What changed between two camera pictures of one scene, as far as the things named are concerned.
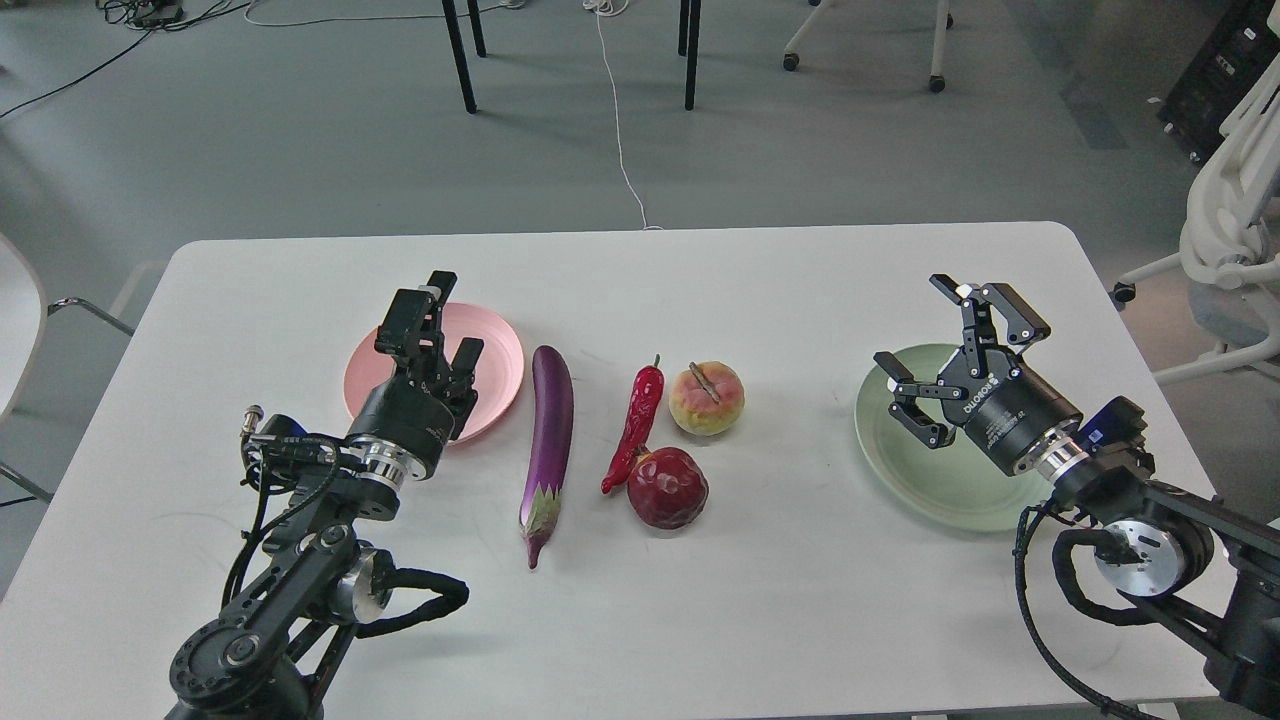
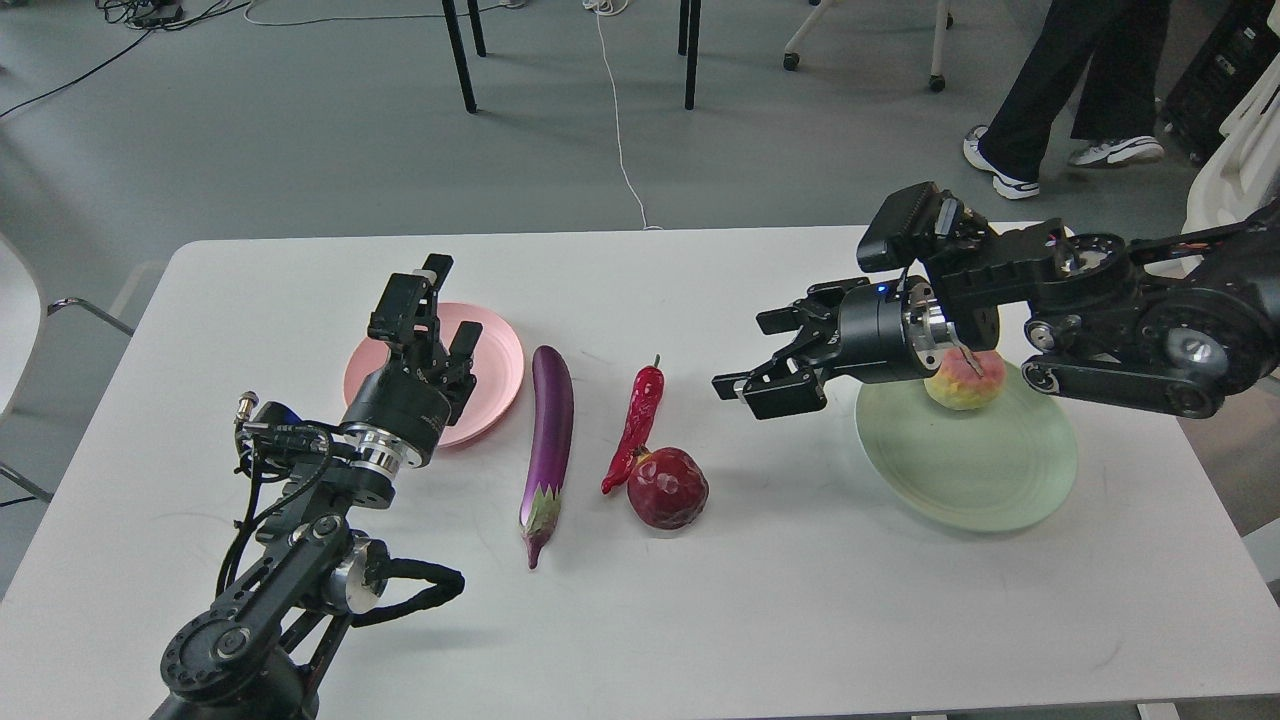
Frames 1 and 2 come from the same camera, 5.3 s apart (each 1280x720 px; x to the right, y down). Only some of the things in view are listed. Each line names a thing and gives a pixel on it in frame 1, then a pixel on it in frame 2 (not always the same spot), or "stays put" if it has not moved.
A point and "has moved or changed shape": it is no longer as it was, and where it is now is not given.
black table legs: [472, 6] stays put
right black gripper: [1020, 419] -> [885, 331]
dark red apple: [668, 487] stays put
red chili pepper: [646, 392] stays put
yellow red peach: [707, 399] has moved or changed shape
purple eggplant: [552, 419] stays put
